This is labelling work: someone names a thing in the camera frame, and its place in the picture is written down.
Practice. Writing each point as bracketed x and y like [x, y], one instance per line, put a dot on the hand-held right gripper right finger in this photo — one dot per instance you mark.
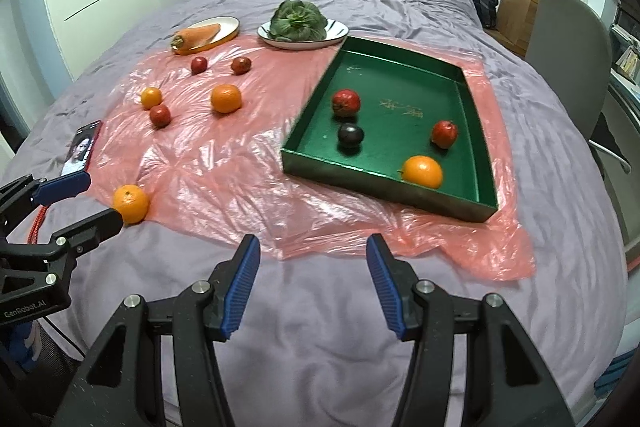
[387, 292]

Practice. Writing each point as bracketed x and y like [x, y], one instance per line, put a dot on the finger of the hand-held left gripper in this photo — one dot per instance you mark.
[92, 227]
[62, 187]

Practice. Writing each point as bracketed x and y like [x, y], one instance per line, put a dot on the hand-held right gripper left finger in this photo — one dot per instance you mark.
[240, 292]

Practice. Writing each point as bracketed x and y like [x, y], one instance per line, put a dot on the large orange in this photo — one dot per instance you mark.
[131, 204]

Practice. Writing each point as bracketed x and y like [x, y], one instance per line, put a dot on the small red plum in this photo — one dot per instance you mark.
[241, 65]
[199, 65]
[160, 115]

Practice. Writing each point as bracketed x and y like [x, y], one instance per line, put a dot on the orange with green stem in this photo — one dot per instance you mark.
[423, 172]

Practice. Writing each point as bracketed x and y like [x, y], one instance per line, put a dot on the small yellowish orange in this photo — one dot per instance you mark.
[151, 98]

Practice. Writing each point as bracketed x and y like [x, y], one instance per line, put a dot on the dark purple plum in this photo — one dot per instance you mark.
[350, 135]

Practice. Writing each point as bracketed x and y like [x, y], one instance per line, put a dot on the red apple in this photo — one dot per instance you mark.
[444, 133]

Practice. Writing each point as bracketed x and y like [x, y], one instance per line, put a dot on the green tray box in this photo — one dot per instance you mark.
[400, 77]

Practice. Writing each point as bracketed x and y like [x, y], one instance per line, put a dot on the person's left forearm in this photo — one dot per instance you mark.
[22, 347]

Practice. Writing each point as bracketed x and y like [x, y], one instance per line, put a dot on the smartphone in red case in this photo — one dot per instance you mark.
[80, 149]

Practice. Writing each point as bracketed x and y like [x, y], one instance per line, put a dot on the pink plastic sheet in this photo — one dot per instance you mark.
[210, 167]

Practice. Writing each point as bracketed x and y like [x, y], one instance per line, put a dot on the orange carrot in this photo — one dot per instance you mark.
[197, 36]

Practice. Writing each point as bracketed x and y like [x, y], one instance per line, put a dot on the white plate with orange rim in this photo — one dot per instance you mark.
[227, 27]

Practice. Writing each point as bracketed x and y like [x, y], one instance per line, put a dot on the white striped plate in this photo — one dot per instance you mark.
[335, 32]

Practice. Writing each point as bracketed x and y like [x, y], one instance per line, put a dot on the green leafy vegetable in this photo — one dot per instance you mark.
[297, 22]

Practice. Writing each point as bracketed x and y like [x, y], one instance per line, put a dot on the grey chair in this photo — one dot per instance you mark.
[570, 57]

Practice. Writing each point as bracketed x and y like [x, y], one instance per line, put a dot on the wooden cabinet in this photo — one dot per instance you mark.
[515, 17]

